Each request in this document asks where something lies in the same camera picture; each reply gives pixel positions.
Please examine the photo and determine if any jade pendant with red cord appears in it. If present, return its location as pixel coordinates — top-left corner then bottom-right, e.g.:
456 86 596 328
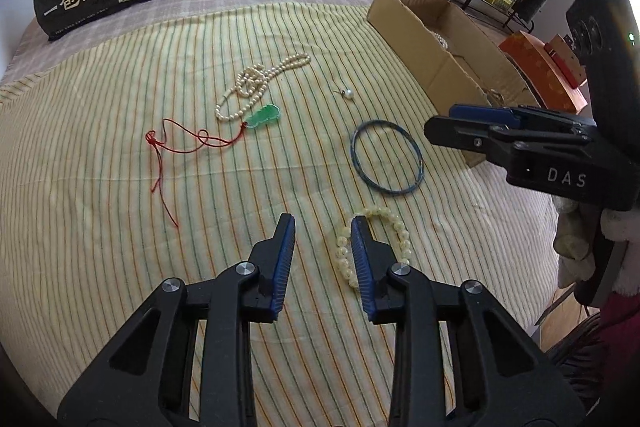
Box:
145 104 282 228

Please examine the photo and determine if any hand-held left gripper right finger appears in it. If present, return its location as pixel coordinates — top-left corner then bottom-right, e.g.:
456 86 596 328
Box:
350 215 586 427

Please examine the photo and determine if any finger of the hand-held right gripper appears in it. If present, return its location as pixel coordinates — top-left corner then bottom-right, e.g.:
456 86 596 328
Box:
515 104 598 143
424 104 526 168

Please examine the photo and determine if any yellow striped cloth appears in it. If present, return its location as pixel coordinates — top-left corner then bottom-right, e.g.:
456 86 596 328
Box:
0 2 566 427

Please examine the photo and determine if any brown box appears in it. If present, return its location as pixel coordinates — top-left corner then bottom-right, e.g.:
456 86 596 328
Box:
545 34 587 89

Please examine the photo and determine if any person's right hand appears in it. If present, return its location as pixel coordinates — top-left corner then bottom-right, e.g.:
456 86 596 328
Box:
554 196 640 298

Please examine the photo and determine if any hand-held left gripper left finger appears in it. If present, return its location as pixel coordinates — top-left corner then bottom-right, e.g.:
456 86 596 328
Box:
56 213 297 427

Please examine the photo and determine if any yellow bead bracelet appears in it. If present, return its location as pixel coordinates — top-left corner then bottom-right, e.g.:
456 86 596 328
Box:
334 206 413 290

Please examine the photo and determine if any orange patterned box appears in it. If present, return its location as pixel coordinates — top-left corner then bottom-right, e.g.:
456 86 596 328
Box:
499 31 588 113

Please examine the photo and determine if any long pearl necklace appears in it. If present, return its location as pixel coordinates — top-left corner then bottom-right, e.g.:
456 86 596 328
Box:
214 52 312 124

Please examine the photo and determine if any blue bangle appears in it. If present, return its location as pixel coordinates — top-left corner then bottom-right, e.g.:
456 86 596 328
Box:
350 119 425 196

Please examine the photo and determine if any cardboard box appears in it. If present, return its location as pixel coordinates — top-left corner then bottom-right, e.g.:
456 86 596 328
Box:
367 0 541 168

